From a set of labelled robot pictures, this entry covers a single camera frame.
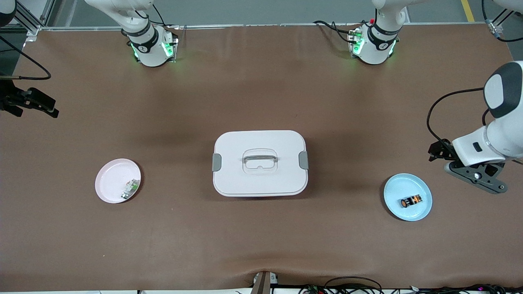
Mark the white lidded box grey latches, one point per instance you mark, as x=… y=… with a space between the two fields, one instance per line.
x=261 y=179

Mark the pink round plate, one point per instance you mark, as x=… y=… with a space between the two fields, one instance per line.
x=110 y=183

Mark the aluminium frame post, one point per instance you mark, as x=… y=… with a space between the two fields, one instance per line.
x=30 y=16
x=496 y=26

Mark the light blue round plate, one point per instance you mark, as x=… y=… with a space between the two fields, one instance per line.
x=398 y=188

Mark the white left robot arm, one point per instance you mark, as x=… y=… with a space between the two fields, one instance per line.
x=502 y=143

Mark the black and orange battery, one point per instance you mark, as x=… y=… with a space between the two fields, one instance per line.
x=410 y=200

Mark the brown table mat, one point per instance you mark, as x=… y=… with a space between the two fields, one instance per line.
x=261 y=245

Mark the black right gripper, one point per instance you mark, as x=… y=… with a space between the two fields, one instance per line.
x=12 y=101

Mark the green white switch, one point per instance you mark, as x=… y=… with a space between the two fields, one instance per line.
x=130 y=189

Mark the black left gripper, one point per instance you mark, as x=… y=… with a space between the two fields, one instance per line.
x=442 y=150

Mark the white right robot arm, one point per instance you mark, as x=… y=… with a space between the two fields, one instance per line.
x=149 y=49

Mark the metal table edge bracket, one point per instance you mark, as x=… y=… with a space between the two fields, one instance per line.
x=263 y=283

